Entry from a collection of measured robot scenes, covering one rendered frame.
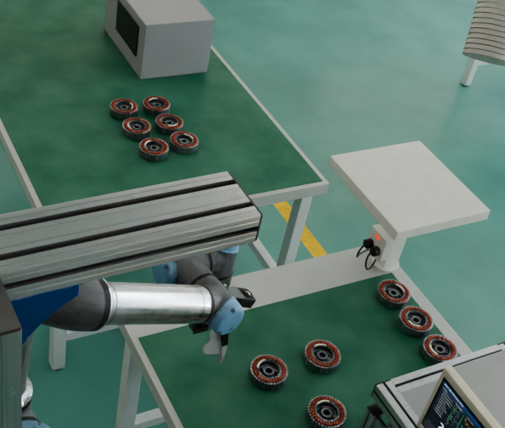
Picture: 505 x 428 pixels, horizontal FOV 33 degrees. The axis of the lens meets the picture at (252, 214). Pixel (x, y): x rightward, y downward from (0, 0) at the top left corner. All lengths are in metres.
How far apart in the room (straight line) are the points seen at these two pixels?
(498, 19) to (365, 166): 0.57
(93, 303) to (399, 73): 4.57
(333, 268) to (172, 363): 0.72
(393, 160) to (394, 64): 3.26
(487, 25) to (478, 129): 2.95
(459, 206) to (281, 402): 0.78
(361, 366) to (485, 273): 1.83
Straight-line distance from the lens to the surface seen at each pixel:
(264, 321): 2.67
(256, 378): 2.47
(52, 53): 3.82
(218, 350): 1.96
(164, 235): 0.96
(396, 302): 2.83
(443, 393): 1.95
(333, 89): 5.42
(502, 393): 1.94
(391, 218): 2.45
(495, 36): 2.56
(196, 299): 1.61
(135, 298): 1.50
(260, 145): 3.40
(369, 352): 2.68
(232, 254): 1.79
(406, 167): 2.67
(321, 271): 2.89
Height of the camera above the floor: 2.66
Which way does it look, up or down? 39 degrees down
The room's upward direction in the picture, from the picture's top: 13 degrees clockwise
